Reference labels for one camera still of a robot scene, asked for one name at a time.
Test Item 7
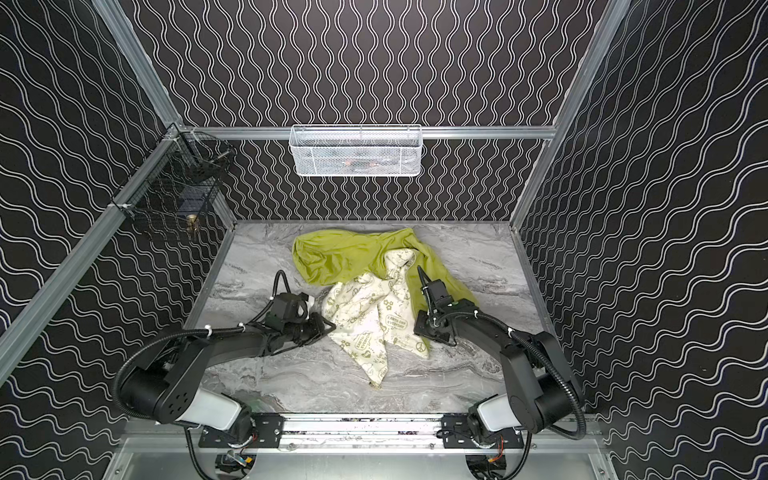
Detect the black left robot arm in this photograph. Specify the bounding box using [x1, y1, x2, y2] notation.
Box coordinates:
[111, 292, 336, 442]

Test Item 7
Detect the small brass bell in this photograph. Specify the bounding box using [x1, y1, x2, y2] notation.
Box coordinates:
[186, 214, 200, 235]

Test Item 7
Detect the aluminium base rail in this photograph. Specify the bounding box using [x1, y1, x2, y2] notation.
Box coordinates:
[197, 412, 523, 454]

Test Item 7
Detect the white wire mesh basket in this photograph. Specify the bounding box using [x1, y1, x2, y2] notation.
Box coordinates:
[289, 124, 424, 177]

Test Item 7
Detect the lime green printed jacket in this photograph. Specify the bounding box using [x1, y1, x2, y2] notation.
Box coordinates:
[292, 228, 476, 387]

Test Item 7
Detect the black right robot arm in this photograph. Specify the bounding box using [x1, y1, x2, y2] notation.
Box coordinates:
[414, 278, 587, 441]

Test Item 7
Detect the black wire basket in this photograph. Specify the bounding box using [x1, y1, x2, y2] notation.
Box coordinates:
[120, 131, 235, 244]

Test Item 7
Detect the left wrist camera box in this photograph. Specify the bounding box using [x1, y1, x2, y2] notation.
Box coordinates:
[298, 293, 315, 319]

